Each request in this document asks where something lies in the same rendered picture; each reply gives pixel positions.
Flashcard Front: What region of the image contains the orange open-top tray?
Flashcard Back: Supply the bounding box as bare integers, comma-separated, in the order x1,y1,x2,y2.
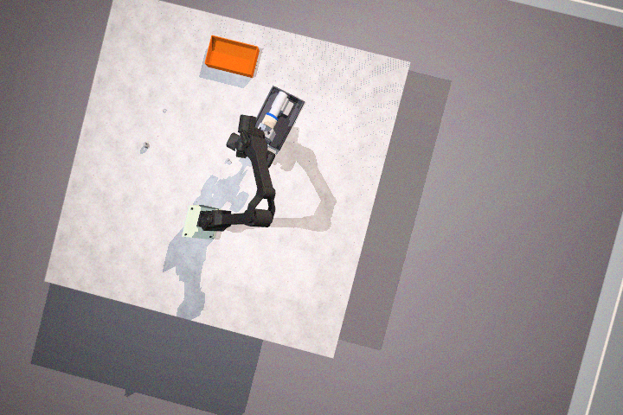
205,35,260,78

